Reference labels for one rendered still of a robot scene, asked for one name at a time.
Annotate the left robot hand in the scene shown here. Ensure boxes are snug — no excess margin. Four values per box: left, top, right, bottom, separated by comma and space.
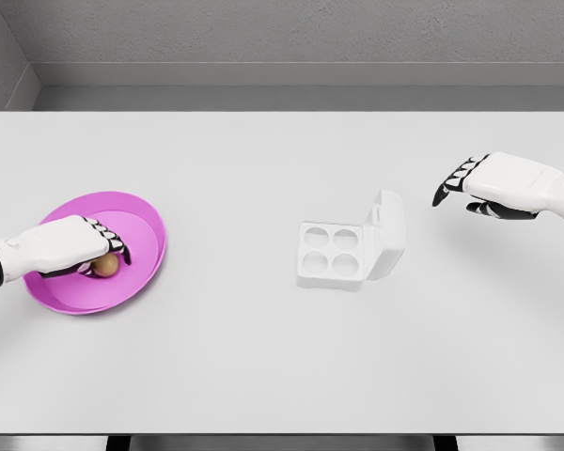
23, 214, 133, 281

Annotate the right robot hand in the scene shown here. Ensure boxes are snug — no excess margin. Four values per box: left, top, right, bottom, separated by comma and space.
431, 150, 563, 222

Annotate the brown egg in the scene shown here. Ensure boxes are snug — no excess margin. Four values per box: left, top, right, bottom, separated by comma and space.
91, 255, 120, 278

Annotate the white egg box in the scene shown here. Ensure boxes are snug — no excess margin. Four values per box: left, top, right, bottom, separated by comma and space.
295, 189, 405, 294

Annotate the pink round plate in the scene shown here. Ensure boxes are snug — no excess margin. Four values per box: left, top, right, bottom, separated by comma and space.
22, 190, 168, 316

